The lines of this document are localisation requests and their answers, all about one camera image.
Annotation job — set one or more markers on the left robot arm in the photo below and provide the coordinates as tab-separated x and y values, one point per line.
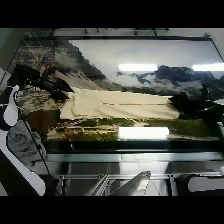
13	160

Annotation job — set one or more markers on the silver frame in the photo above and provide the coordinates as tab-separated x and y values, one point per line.
133	173

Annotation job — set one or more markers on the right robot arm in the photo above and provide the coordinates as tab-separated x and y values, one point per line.
196	108

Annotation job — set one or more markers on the grey garment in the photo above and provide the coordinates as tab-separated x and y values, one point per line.
23	143

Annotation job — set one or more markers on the cream garment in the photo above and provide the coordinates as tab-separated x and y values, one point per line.
123	105

